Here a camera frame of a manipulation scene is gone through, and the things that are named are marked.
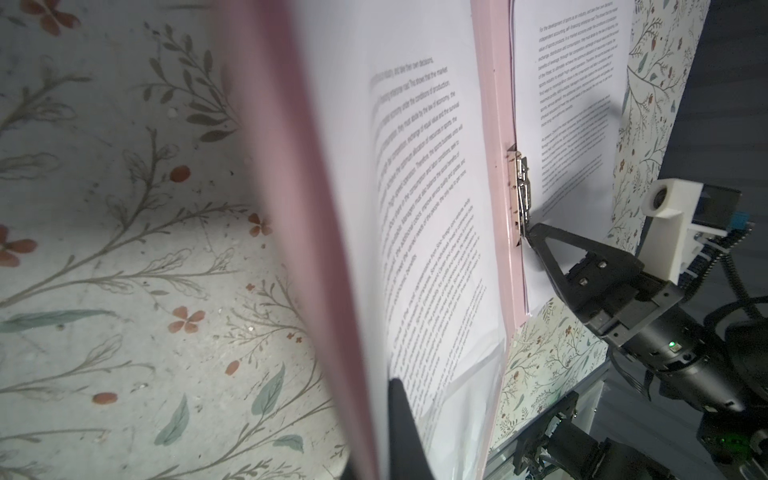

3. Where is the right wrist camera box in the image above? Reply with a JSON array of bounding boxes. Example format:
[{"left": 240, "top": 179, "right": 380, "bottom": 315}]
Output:
[{"left": 638, "top": 178, "right": 752, "bottom": 290}]

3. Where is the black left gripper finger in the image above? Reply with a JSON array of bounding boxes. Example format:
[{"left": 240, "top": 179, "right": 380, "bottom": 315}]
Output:
[{"left": 388, "top": 378, "right": 434, "bottom": 480}]

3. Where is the printed paper sheet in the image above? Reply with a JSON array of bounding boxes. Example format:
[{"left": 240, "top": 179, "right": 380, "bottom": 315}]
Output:
[
  {"left": 510, "top": 1, "right": 633, "bottom": 241},
  {"left": 289, "top": 1, "right": 506, "bottom": 474}
]

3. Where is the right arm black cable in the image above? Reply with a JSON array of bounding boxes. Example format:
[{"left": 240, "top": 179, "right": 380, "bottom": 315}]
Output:
[{"left": 683, "top": 224, "right": 768, "bottom": 325}]

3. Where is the floral patterned table mat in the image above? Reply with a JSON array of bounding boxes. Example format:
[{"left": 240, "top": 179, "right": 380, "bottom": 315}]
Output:
[{"left": 0, "top": 0, "right": 712, "bottom": 480}]

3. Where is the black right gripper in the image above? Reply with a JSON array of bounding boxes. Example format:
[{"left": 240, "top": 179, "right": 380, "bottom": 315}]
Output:
[{"left": 527, "top": 223, "right": 702, "bottom": 372}]

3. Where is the metal folder clip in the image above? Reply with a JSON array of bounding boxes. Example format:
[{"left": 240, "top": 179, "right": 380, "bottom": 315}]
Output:
[{"left": 506, "top": 145, "right": 532, "bottom": 246}]

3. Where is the clear plastic folder pocket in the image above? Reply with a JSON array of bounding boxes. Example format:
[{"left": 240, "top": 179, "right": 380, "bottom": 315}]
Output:
[{"left": 416, "top": 343, "right": 507, "bottom": 479}]

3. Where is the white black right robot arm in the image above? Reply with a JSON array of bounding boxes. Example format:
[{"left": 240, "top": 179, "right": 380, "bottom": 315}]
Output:
[{"left": 527, "top": 224, "right": 767, "bottom": 479}]

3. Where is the pink file folder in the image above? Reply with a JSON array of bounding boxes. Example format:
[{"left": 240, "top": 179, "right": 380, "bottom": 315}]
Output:
[{"left": 217, "top": 1, "right": 527, "bottom": 479}]

